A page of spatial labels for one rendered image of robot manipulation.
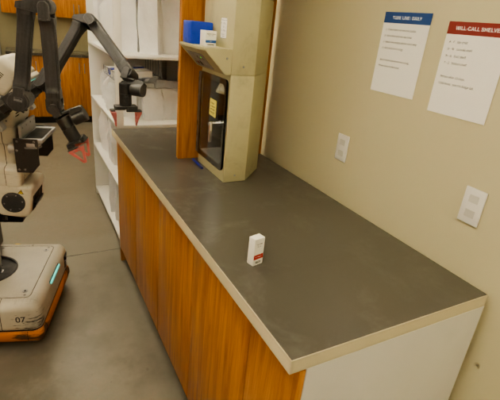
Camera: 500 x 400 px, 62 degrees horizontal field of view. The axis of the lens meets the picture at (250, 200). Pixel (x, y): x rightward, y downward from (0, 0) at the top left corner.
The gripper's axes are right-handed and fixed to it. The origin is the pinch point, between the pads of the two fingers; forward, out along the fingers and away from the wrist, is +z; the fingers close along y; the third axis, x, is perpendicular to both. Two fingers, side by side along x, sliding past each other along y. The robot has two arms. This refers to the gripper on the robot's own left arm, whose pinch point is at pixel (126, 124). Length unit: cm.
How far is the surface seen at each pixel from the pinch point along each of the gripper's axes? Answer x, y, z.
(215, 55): -46, 26, -38
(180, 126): -8.6, 24.8, -0.2
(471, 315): -149, 67, 24
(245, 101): -46, 41, -20
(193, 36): -27, 23, -43
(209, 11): -20, 33, -54
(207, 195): -58, 20, 17
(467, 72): -121, 76, -42
